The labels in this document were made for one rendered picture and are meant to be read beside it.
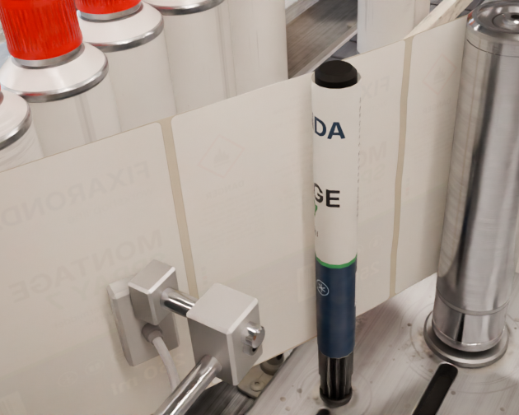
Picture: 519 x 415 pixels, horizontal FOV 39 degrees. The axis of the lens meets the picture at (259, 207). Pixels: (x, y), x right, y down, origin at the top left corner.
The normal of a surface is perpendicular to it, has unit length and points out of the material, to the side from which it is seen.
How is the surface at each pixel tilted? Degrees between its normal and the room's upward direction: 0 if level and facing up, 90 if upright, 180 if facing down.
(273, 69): 90
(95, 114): 90
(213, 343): 90
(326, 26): 0
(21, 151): 90
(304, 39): 0
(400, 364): 0
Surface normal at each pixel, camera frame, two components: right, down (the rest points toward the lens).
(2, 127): 0.58, -0.38
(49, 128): 0.02, 0.61
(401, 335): -0.07, -0.79
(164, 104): 0.88, 0.25
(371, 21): -0.59, 0.52
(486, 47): -0.78, 0.42
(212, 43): 0.63, 0.44
